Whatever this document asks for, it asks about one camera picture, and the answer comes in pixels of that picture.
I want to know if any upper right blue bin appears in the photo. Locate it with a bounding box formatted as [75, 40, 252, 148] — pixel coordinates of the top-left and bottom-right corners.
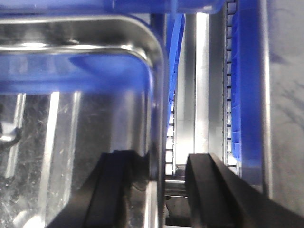
[231, 0, 262, 185]

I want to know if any small silver tray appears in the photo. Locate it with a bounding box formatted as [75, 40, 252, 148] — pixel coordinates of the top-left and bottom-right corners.
[0, 15, 168, 228]

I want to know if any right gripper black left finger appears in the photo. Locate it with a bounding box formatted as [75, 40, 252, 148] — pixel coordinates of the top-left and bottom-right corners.
[48, 150, 149, 228]

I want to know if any roller track rail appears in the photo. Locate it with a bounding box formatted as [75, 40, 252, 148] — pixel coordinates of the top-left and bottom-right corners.
[163, 0, 236, 184]

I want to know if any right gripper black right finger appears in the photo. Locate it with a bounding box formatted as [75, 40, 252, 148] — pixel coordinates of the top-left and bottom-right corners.
[185, 153, 304, 228]

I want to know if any blue bin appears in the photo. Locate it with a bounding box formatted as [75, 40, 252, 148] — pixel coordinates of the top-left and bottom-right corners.
[231, 0, 262, 185]
[0, 0, 224, 15]

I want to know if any upper left blue bin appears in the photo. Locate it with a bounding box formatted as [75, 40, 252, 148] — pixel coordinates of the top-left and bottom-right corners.
[0, 0, 224, 15]

